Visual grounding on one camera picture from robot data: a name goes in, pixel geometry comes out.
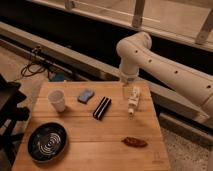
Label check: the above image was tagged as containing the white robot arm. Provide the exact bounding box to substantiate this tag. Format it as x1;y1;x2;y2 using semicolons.
116;32;213;116

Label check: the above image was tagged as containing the white glue bottle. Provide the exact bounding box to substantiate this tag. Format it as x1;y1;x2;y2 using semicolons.
128;86;141;115

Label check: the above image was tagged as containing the blue sponge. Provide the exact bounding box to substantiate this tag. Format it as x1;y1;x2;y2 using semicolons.
77;89;94;104

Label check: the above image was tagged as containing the wooden board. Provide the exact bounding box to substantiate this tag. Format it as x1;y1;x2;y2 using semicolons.
12;81;170;171

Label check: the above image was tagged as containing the brown dried food piece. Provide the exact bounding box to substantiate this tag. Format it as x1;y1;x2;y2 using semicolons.
122;137;148;148

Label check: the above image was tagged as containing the blue object on floor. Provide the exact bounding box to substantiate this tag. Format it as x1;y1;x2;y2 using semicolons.
49;73;65;82

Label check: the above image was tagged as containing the dark patterned bowl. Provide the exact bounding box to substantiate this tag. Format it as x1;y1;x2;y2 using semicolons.
27;122;67;162

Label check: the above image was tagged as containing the black tripod stand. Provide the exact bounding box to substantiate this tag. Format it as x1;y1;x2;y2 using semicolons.
0;74;30;164

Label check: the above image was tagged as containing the black cable on floor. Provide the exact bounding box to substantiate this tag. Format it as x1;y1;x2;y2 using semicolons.
20;49;51;78

